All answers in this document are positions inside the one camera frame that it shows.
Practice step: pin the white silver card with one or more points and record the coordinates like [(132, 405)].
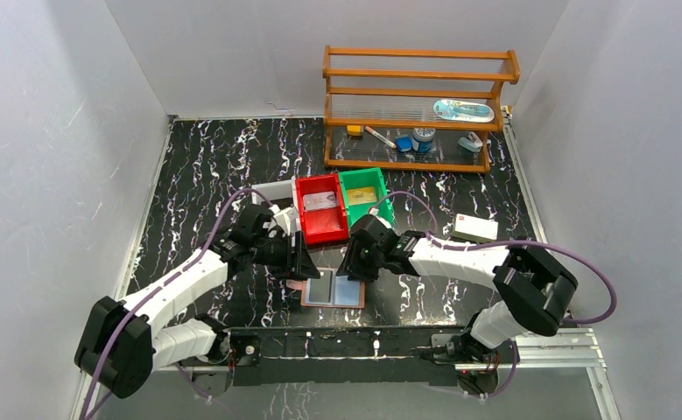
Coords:
[(319, 201)]

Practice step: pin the yellow small block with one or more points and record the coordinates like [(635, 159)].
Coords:
[(354, 130)]

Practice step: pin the gold yellow card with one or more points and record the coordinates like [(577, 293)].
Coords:
[(361, 196)]

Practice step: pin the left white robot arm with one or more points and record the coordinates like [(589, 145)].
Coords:
[(125, 340)]

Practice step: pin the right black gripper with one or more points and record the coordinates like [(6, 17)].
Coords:
[(352, 263)]

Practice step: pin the white box red label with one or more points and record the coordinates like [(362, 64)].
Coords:
[(474, 229)]

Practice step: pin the red plastic bin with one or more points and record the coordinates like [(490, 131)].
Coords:
[(325, 226)]

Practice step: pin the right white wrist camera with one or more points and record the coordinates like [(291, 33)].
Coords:
[(386, 223)]

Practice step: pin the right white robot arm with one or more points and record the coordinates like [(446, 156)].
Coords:
[(534, 287)]

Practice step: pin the clear blister package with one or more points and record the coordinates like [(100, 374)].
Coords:
[(463, 111)]

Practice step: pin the green plastic bin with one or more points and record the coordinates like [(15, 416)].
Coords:
[(359, 178)]

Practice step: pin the white plastic bin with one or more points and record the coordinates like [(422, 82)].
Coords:
[(281, 194)]

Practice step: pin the blue small block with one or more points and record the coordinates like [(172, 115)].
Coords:
[(403, 144)]

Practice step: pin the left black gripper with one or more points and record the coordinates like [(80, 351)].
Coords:
[(293, 255)]

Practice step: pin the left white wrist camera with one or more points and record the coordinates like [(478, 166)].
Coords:
[(288, 219)]

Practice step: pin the wooden shelf rack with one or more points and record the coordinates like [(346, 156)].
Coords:
[(393, 90)]

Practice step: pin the grey stapler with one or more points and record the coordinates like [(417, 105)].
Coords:
[(471, 142)]

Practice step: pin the red white marker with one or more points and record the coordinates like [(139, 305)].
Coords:
[(380, 137)]

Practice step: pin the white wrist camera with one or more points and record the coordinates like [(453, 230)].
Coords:
[(386, 223), (288, 219)]

